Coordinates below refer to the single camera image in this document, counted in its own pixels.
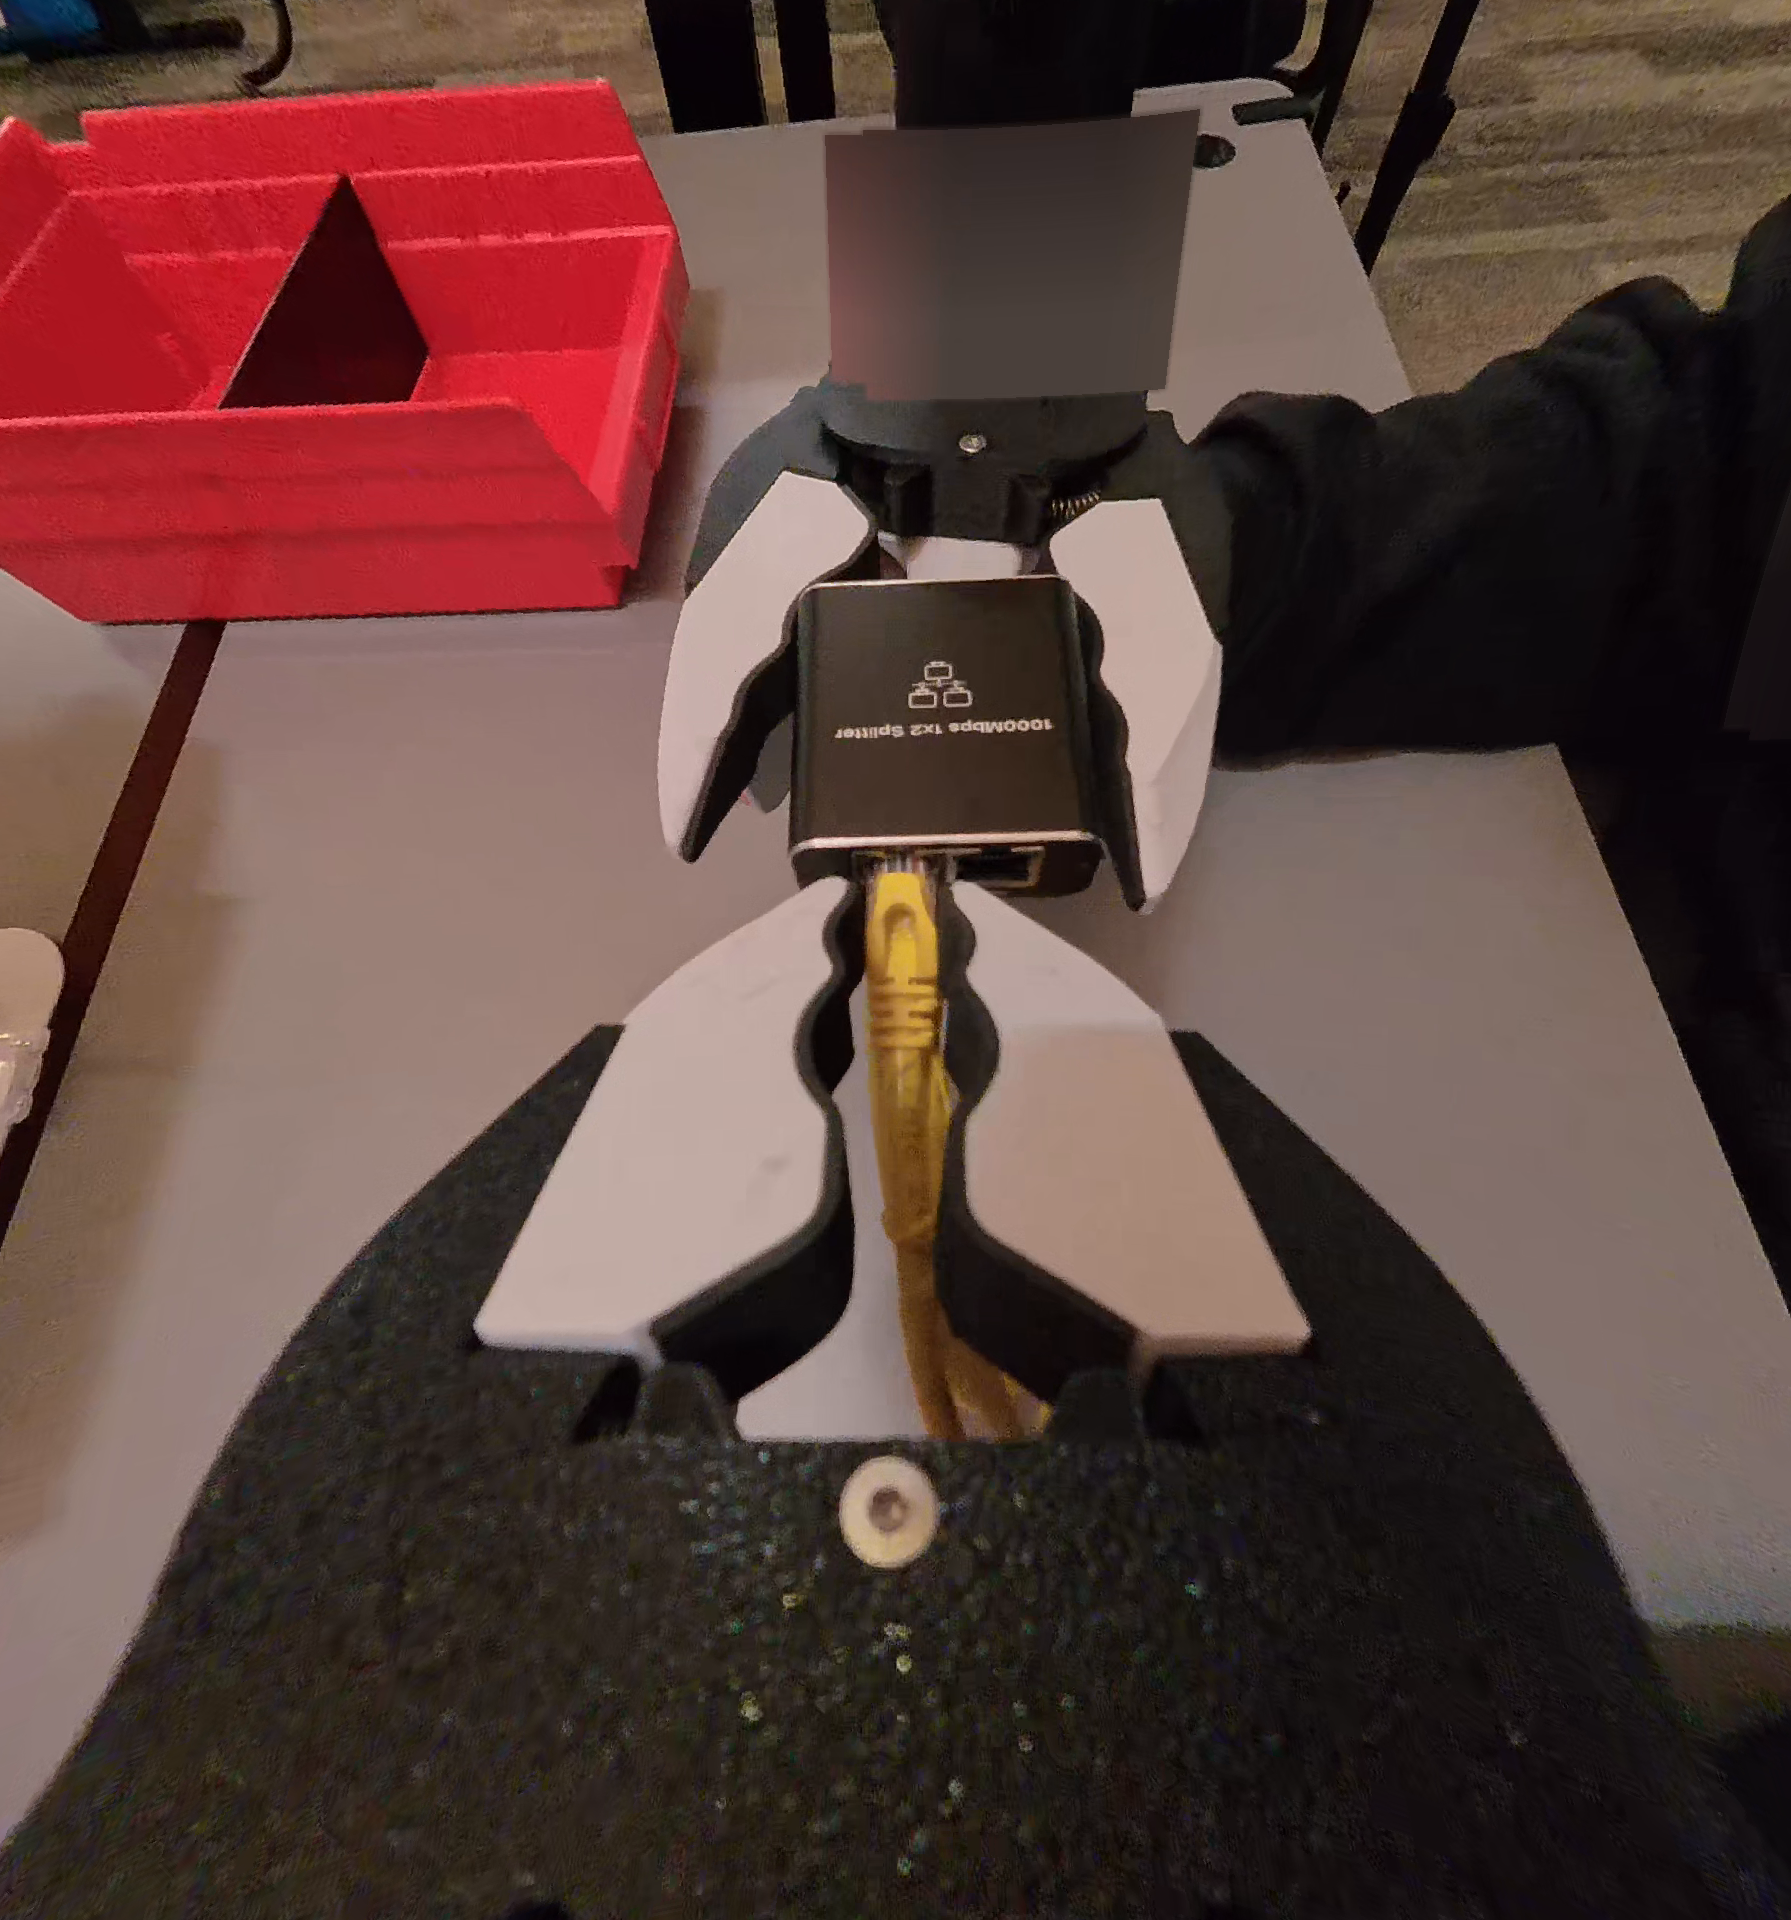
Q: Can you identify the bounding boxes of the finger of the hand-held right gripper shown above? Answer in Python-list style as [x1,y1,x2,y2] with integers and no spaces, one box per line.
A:
[1060,412,1227,914]
[656,393,889,872]

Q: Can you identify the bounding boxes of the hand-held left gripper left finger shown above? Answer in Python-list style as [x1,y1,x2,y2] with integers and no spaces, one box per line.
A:
[471,882,854,1404]

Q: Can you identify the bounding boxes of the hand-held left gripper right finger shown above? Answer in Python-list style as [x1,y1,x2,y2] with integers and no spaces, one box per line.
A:
[932,895,1313,1404]

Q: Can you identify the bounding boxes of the black ethernet splitter box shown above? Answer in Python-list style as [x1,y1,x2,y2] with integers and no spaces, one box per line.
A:
[787,574,1107,895]

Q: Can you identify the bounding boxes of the yellow ethernet cable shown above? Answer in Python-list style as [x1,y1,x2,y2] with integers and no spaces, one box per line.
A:
[865,862,1054,1446]

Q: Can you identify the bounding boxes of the person's right forearm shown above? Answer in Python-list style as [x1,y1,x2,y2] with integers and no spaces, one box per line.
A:
[1185,158,1791,774]

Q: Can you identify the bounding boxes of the red plastic bin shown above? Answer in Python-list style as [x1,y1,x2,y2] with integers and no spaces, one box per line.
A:
[0,78,688,625]

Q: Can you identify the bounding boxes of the black stand legs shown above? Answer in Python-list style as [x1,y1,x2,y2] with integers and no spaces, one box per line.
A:
[1236,0,1485,277]

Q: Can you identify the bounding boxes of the person's black clothed body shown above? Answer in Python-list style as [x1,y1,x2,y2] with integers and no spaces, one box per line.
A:
[1562,737,1791,1470]

